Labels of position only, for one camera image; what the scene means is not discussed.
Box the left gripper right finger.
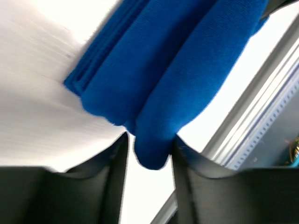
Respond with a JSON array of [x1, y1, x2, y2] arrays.
[[172, 137, 299, 224]]

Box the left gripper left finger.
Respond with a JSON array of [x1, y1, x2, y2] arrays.
[[0, 133, 128, 224]]

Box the blue towel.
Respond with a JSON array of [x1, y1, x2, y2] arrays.
[[64, 0, 268, 170]]

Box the aluminium rail frame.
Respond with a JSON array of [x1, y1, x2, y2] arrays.
[[153, 19, 299, 224]]

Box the white slotted cable duct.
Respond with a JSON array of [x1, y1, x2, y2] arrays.
[[227, 78, 299, 170]]

